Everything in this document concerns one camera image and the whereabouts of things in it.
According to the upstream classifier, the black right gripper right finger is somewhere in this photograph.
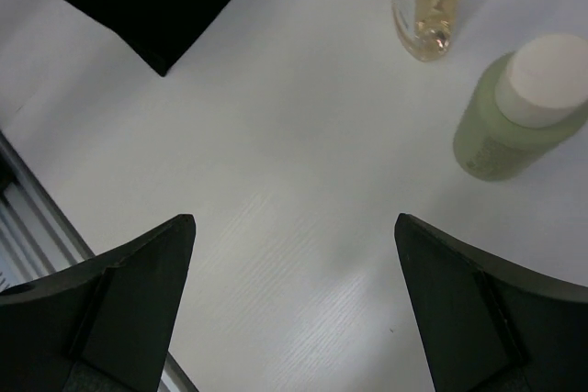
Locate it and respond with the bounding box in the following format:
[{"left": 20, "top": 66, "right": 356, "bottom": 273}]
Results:
[{"left": 394, "top": 214, "right": 587, "bottom": 391}]

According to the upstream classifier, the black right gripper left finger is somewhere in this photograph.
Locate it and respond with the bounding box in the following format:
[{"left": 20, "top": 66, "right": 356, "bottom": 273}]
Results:
[{"left": 1, "top": 214, "right": 196, "bottom": 391}]

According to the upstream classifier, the green bottle beige cap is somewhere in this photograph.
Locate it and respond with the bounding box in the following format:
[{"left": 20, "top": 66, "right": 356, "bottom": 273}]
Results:
[{"left": 453, "top": 33, "right": 587, "bottom": 181}]

